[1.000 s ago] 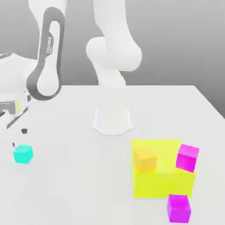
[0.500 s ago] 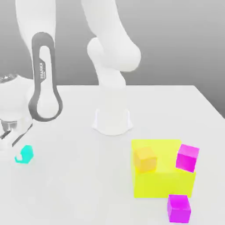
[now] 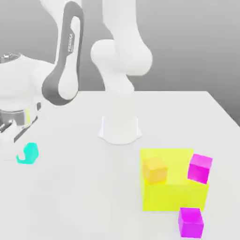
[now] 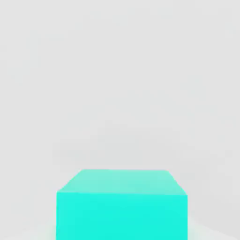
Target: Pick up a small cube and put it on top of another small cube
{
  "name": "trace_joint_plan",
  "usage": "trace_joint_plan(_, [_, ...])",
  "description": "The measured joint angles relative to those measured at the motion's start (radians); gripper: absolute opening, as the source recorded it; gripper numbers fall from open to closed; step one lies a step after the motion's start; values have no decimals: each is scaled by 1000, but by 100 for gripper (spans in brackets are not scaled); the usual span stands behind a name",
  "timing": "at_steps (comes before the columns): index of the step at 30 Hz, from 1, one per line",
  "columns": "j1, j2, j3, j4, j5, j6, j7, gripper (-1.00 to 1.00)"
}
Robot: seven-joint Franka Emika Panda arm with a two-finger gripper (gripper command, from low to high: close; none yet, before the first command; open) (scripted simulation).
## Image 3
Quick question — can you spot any small cyan cube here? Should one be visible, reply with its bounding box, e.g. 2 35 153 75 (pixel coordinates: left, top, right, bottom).
16 142 39 165

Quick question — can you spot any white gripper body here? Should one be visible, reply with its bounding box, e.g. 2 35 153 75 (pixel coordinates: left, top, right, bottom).
0 115 39 161

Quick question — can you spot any small magenta cube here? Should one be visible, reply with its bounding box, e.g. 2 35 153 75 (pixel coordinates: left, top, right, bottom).
177 207 204 239
187 153 213 185

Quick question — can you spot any large yellow box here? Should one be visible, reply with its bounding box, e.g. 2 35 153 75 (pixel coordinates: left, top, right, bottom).
140 148 210 212

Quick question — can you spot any small orange cube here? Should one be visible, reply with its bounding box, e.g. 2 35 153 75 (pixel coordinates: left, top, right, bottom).
142 156 168 185

